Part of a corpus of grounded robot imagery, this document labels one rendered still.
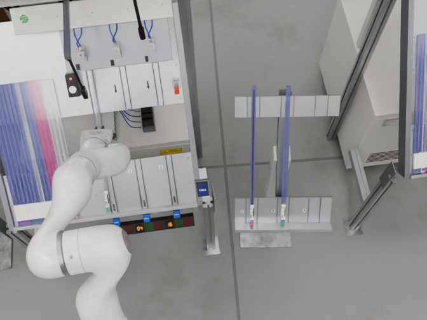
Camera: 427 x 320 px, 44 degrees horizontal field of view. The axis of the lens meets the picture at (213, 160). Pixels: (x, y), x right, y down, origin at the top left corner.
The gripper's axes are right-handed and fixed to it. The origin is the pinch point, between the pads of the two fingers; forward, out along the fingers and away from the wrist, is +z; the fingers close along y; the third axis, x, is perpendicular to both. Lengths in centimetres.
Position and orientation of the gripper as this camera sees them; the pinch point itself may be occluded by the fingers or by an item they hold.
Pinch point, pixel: (99, 132)
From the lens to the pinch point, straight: 186.2
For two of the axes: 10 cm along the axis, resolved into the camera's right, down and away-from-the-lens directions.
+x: 0.3, 9.3, 3.7
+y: -9.9, 0.7, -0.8
